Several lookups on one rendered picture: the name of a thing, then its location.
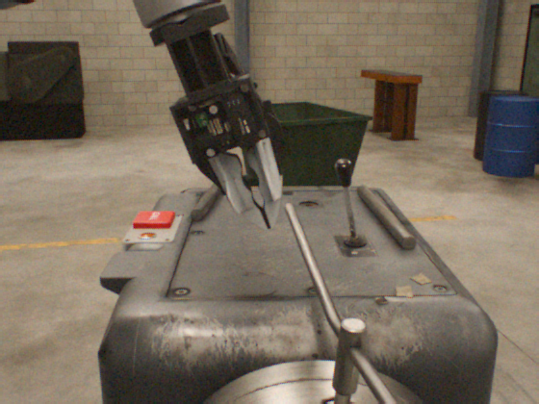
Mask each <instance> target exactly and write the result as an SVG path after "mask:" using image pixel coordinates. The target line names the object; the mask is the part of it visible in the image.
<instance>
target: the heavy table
mask: <svg viewBox="0 0 539 404"><path fill-rule="evenodd" d="M360 77H363V78H367V79H375V84H374V99H373V129H369V131H371V132H374V133H390V132H391V136H390V137H387V139H389V140H392V141H402V140H419V139H417V138H415V127H416V116H417V94H418V84H421V83H422V82H423V75H417V74H411V73H405V72H399V71H388V70H361V76H360ZM386 82H387V85H386ZM385 92H386V99H385ZM405 92H406V93H405ZM404 105H405V106H404ZM384 107H385V113H384ZM383 120H384V126H383Z"/></svg>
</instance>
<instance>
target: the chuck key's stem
mask: <svg viewBox="0 0 539 404"><path fill-rule="evenodd" d="M366 337H367V325H366V324H365V322H363V321H360V320H359V319H355V318H348V319H346V320H344V321H342V322H341V327H340V333H339V338H338V349H337V355H336V361H335V365H334V371H333V377H332V383H331V387H332V389H333V390H334V391H335V397H334V402H333V404H350V400H351V396H352V394H353V393H355V392H357V389H358V384H359V378H360V372H359V370H357V368H356V366H355V365H354V364H353V363H352V360H351V359H350V357H349V356H348V355H347V352H348V350H349V349H351V348H352V347H356V346H359V347H360V348H361V349H362V350H363V351H364V348H365V342H366Z"/></svg>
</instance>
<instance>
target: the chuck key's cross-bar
mask: <svg viewBox="0 0 539 404"><path fill-rule="evenodd" d="M284 209H285V212H286V214H287V216H288V219H289V222H290V225H291V227H292V229H293V232H294V234H295V240H296V242H297V244H298V247H299V250H300V251H301V254H302V258H303V261H304V263H305V264H306V267H307V269H308V271H309V274H310V278H311V280H312V283H313V286H314V287H315V290H316V293H317V297H318V300H319V301H320V303H321V306H322V309H323V311H324V316H325V318H326V320H327V322H328V324H329V325H330V327H331V329H332V331H333V332H334V334H335V335H336V336H337V338H339V333H340V327H341V322H342V321H341V319H340V317H339V315H338V312H337V309H336V307H335V305H334V303H333V300H332V299H331V294H330V292H329V290H328V288H327V285H326V284H325V283H324V278H323V276H322V274H321V271H320V268H319V266H318V264H317V260H316V257H315V256H314V253H313V251H312V250H311V247H310V242H309V241H308V239H307V237H306V236H305V233H304V231H303V228H302V224H301V222H300V220H299V218H298V216H297V213H296V212H295V206H294V205H293V204H292V203H288V204H286V205H285V207H284ZM347 355H348V356H349V357H350V359H351V360H352V363H353V364H354V365H355V366H356V368H357V370H359V372H360V375H361V376H362V378H363V379H364V380H365V382H366V383H367V385H368V387H369V389H370V390H371V392H372V393H373V396H374V398H375V399H376V400H377V401H378V403H379V404H399V403H398V401H397V400H396V398H395V397H394V395H393V394H392V393H391V392H390V390H389V389H388V386H387V385H386V384H385V383H384V381H383V380H382V378H381V376H380V375H379V373H378V372H377V371H376V370H375V369H374V367H373V364H372V363H371V362H370V361H369V359H368V358H367V356H366V354H365V353H364V351H363V350H362V349H361V348H360V347H359V346H356V347H352V348H351V349H349V350H348V352H347Z"/></svg>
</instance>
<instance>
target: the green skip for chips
mask: <svg viewBox="0 0 539 404"><path fill-rule="evenodd" d="M271 105H272V108H273V111H274V114H275V115H276V116H277V118H278V120H279V121H280V124H281V129H282V133H283V138H284V150H283V161H282V187H297V186H340V182H339V179H338V174H337V171H336V167H335V166H336V162H338V160H340V159H347V160H349V161H350V163H351V166H352V173H353V170H354V167H355V165H356V162H357V159H358V156H359V153H360V147H361V144H362V141H363V138H364V135H365V133H366V130H367V124H368V121H372V118H373V116H372V115H367V114H358V113H354V112H350V111H346V110H342V109H338V108H335V107H327V106H324V105H320V104H316V103H312V102H309V101H302V102H285V103H271ZM249 146H250V145H249ZM249 146H247V147H246V148H243V149H242V152H243V157H244V164H245V172H246V174H248V175H243V177H244V180H245V182H246V183H247V184H248V185H249V186H251V187H259V178H258V175H257V173H256V171H253V170H252V168H251V167H250V165H249V164H248V161H247V159H246V156H245V153H246V150H247V148H248V147H249Z"/></svg>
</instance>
